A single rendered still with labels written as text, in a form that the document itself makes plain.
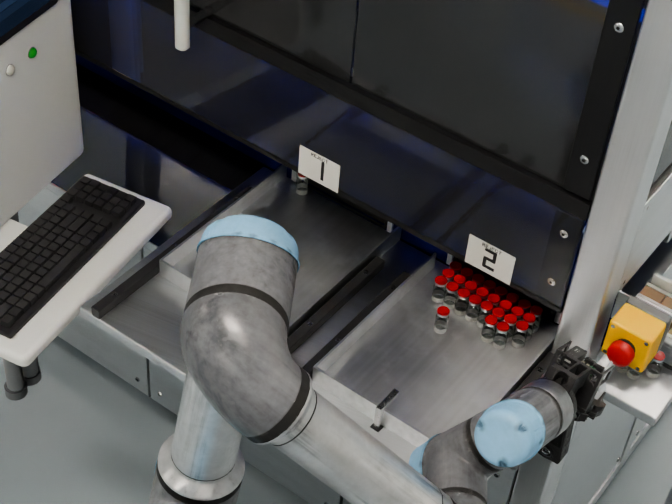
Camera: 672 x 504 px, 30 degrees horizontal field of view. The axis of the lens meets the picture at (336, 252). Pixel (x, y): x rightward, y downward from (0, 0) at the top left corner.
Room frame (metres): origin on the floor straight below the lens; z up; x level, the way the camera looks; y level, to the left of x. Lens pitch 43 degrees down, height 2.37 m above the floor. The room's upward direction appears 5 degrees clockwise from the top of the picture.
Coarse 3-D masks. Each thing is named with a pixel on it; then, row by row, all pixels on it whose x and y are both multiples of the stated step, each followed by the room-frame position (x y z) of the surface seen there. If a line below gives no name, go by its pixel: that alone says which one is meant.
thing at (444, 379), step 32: (416, 288) 1.51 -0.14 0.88; (384, 320) 1.43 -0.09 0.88; (416, 320) 1.44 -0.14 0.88; (352, 352) 1.36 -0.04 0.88; (384, 352) 1.36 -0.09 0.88; (416, 352) 1.37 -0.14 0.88; (448, 352) 1.37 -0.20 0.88; (480, 352) 1.38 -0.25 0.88; (512, 352) 1.39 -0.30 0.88; (544, 352) 1.37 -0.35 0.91; (320, 384) 1.28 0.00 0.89; (352, 384) 1.29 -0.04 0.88; (384, 384) 1.29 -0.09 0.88; (416, 384) 1.30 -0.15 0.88; (448, 384) 1.31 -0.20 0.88; (480, 384) 1.31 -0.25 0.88; (512, 384) 1.29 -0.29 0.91; (384, 416) 1.21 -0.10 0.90; (416, 416) 1.24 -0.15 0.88; (448, 416) 1.24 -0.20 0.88
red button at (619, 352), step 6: (612, 342) 1.32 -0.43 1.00; (618, 342) 1.31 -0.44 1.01; (624, 342) 1.31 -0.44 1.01; (612, 348) 1.30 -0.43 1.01; (618, 348) 1.29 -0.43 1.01; (624, 348) 1.29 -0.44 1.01; (630, 348) 1.30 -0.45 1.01; (612, 354) 1.29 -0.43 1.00; (618, 354) 1.29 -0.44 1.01; (624, 354) 1.29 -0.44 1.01; (630, 354) 1.29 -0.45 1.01; (612, 360) 1.29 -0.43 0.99; (618, 360) 1.29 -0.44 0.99; (624, 360) 1.28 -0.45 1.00; (630, 360) 1.29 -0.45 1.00; (618, 366) 1.29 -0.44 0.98; (624, 366) 1.28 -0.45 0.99
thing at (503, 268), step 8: (472, 240) 1.47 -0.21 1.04; (480, 240) 1.47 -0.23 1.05; (472, 248) 1.47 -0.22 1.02; (480, 248) 1.46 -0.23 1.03; (488, 248) 1.46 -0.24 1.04; (496, 248) 1.45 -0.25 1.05; (472, 256) 1.47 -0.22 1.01; (480, 256) 1.46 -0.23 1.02; (488, 256) 1.46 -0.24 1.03; (504, 256) 1.44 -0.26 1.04; (512, 256) 1.43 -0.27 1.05; (472, 264) 1.47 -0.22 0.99; (480, 264) 1.46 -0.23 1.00; (488, 264) 1.45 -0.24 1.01; (496, 264) 1.45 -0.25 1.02; (504, 264) 1.44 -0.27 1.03; (512, 264) 1.43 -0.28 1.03; (488, 272) 1.45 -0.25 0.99; (496, 272) 1.45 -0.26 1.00; (504, 272) 1.44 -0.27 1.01; (512, 272) 1.43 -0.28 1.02; (504, 280) 1.44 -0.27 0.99
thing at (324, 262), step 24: (264, 192) 1.72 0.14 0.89; (288, 192) 1.73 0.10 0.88; (312, 192) 1.74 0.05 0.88; (216, 216) 1.61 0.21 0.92; (264, 216) 1.66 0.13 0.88; (288, 216) 1.67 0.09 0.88; (312, 216) 1.67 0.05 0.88; (336, 216) 1.68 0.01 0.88; (192, 240) 1.56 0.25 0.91; (312, 240) 1.61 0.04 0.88; (336, 240) 1.62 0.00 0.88; (360, 240) 1.62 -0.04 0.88; (384, 240) 1.59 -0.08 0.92; (168, 264) 1.48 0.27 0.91; (192, 264) 1.52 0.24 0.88; (312, 264) 1.55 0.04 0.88; (336, 264) 1.55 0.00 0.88; (360, 264) 1.53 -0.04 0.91; (312, 288) 1.49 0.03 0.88; (336, 288) 1.47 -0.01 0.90; (312, 312) 1.42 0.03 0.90; (288, 336) 1.37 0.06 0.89
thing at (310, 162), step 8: (304, 152) 1.66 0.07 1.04; (312, 152) 1.65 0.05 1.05; (304, 160) 1.66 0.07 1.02; (312, 160) 1.65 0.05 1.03; (320, 160) 1.64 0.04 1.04; (328, 160) 1.63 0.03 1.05; (304, 168) 1.65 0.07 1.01; (312, 168) 1.65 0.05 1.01; (320, 168) 1.64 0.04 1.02; (328, 168) 1.63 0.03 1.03; (336, 168) 1.62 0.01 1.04; (312, 176) 1.65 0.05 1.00; (328, 176) 1.63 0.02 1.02; (336, 176) 1.62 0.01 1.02; (328, 184) 1.63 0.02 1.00; (336, 184) 1.62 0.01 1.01; (336, 192) 1.62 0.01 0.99
